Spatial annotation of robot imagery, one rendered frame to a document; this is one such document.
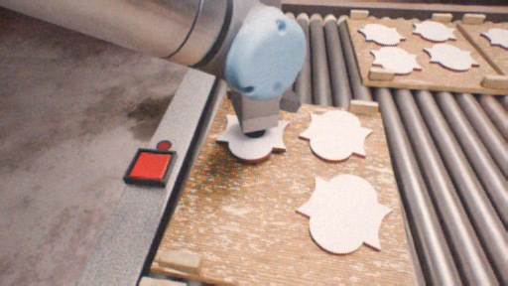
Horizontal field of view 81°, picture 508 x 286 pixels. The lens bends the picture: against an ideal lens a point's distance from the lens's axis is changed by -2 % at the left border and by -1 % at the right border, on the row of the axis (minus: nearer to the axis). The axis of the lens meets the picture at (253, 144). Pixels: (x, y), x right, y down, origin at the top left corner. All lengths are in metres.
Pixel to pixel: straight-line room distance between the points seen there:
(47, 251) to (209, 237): 1.38
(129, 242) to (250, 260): 0.19
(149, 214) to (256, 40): 0.37
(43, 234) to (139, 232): 1.35
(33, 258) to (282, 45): 1.66
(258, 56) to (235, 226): 0.29
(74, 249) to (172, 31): 1.55
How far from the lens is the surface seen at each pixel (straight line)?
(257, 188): 0.50
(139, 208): 0.54
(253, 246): 0.45
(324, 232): 0.46
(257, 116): 0.49
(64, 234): 1.79
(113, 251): 0.51
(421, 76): 0.88
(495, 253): 0.59
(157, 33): 0.22
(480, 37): 1.20
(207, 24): 0.23
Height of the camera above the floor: 1.34
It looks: 44 degrees down
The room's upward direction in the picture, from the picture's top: straight up
